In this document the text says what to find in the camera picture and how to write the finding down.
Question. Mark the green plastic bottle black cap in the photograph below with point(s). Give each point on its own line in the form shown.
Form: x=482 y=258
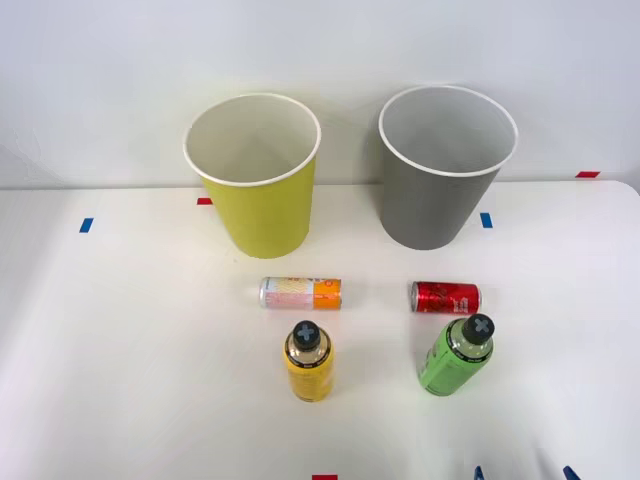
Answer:
x=450 y=365

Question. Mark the grey plastic waste bin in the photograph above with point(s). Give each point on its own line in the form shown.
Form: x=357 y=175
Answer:
x=430 y=210

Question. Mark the yellow plastic bottle black cap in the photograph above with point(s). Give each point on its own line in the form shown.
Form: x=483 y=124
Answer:
x=309 y=375

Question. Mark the yellow-green plastic waste bin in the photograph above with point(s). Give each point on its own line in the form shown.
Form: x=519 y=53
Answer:
x=270 y=220

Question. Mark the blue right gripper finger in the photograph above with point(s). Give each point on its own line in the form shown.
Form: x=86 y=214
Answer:
x=479 y=474
x=569 y=474

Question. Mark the red drink can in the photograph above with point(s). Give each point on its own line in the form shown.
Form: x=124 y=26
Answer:
x=442 y=297

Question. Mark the orange and white drink can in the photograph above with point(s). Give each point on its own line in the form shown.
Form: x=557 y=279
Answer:
x=300 y=293

